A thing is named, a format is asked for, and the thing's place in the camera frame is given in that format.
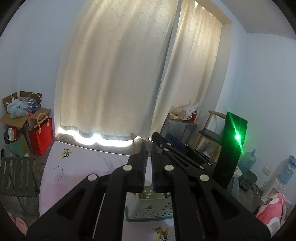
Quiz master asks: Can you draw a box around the green paper bag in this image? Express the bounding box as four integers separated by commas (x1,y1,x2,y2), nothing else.
6,134,31,158

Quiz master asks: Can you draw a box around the pink printed fabric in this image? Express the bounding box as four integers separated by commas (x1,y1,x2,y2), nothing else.
255,193,290,232

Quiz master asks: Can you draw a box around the cream patterned curtain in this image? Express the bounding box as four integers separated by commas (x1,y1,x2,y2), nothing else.
54,0,179,147
150,0,223,139

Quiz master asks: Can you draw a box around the red paper bag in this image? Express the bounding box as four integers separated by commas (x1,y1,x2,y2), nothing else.
28,112,54,157

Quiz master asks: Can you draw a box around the green folding chair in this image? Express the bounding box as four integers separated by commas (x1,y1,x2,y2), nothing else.
0,156,40,209

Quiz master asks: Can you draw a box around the white plastic bag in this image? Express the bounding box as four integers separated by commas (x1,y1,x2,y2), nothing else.
179,101,199,118

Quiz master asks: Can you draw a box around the grey cabinet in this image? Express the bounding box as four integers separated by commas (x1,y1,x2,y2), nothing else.
161,116,198,147

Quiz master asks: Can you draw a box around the blue bag with white handles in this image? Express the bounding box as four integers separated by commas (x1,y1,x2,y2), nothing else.
22,93,42,114

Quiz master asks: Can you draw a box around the water dispenser with blue jug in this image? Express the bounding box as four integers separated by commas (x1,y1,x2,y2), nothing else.
276,155,296,193

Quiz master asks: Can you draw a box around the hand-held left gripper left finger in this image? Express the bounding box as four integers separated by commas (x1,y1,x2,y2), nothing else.
26,142,147,241

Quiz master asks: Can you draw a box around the black bin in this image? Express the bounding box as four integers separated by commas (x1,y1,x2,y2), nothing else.
3,125,23,145

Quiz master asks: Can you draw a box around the teal plastic utensil holder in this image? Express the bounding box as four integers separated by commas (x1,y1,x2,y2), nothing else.
125,185,174,222

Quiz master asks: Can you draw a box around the cardboard box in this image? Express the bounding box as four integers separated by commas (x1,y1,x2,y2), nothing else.
0,91,52,129

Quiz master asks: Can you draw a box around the pale blue plastic bag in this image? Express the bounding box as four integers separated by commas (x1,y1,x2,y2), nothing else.
6,97,29,118

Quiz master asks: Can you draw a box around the pink printed tablecloth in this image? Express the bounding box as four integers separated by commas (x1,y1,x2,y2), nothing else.
38,140,240,241

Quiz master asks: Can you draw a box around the blue water jug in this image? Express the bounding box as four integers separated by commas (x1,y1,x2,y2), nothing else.
238,148,257,173

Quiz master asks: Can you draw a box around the wooden chair with dark seat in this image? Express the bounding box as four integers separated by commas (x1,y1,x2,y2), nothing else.
195,110,228,160

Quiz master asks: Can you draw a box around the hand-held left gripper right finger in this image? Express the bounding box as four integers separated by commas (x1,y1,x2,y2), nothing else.
151,148,271,241

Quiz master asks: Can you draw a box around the dark grey appliance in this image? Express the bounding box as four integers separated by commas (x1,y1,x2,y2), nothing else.
238,170,258,192

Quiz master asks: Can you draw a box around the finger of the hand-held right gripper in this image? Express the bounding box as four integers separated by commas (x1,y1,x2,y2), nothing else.
165,133,217,163
151,132,213,170

